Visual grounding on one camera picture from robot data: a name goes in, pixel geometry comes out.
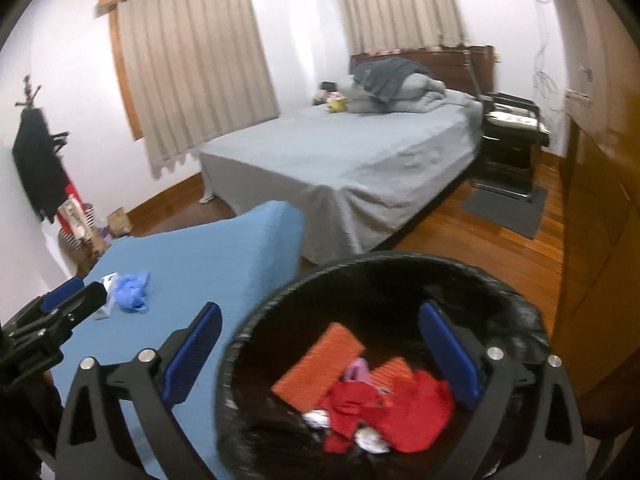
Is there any brown paper bag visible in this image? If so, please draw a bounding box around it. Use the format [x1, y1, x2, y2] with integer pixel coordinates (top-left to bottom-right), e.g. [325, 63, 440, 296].
[75, 230, 106, 266]
[106, 208, 132, 237]

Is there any white and blue packet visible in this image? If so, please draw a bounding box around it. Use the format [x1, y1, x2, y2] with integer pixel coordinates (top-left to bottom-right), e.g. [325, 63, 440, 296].
[94, 272, 121, 320]

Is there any grey floor mat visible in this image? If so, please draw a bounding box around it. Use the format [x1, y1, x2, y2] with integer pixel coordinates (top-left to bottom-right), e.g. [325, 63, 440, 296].
[460, 185, 548, 240]

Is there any wooden wardrobe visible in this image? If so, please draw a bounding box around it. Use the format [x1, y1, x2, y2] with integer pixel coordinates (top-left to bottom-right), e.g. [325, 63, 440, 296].
[542, 0, 640, 411]

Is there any black trash bin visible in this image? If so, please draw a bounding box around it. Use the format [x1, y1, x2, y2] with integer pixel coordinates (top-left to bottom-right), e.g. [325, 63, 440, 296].
[215, 251, 556, 480]

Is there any white patterned cushion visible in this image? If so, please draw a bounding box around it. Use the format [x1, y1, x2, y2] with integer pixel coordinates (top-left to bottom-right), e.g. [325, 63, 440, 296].
[487, 110, 538, 128]

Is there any grey bed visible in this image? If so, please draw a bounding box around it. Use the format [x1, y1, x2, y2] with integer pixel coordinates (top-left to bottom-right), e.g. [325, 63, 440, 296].
[199, 89, 486, 266]

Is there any wooden coat rack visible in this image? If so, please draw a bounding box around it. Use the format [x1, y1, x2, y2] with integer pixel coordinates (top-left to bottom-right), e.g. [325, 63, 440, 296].
[15, 74, 71, 141]

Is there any red garment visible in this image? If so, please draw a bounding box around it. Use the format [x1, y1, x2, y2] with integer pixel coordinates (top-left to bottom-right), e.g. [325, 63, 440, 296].
[55, 182, 83, 241]

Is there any light grey duvet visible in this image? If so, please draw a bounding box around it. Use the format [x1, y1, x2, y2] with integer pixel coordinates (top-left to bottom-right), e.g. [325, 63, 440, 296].
[340, 72, 483, 113]

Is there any red cloth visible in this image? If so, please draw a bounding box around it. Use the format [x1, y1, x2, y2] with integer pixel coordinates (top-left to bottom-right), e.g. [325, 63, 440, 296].
[320, 372, 455, 453]

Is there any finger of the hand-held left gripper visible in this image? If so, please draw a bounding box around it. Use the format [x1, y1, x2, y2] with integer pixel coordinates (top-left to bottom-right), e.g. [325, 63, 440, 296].
[10, 278, 86, 331]
[17, 282, 109, 356]

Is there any beige curtain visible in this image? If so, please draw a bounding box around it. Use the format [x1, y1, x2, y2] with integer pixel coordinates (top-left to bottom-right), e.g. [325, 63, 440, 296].
[115, 0, 281, 178]
[334, 0, 468, 53]

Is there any wooden headboard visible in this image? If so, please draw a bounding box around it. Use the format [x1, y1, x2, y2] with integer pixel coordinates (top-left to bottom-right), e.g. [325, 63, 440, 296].
[350, 45, 496, 98]

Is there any large orange ribbed sponge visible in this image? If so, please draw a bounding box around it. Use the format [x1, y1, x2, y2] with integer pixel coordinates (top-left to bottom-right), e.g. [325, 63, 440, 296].
[271, 322, 367, 413]

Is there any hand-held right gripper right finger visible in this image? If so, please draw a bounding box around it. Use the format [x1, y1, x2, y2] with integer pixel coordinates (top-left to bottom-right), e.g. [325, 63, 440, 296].
[419, 300, 587, 480]

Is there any blue table cloth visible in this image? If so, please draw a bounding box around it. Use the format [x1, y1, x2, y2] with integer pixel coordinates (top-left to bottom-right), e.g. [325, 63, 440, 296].
[50, 201, 306, 480]

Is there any black bedside chair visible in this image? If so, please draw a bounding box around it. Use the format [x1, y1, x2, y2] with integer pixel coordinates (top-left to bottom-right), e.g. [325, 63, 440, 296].
[472, 91, 551, 203]

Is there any small orange ribbed sponge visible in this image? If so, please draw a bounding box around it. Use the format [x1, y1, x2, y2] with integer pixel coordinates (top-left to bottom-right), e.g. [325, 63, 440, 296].
[372, 355, 416, 391]

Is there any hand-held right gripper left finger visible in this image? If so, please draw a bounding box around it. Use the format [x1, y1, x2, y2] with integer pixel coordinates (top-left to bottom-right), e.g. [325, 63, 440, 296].
[54, 302, 223, 480]

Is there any dark grey garment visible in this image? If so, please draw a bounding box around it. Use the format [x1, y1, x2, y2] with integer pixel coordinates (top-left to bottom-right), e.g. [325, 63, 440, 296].
[352, 57, 431, 103]

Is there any striped basket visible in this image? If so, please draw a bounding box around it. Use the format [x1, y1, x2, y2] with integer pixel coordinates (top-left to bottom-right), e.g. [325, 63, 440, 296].
[60, 202, 96, 248]

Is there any blue crumpled glove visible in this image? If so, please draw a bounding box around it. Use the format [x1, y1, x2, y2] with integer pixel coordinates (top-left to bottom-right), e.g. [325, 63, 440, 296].
[107, 271, 151, 313]

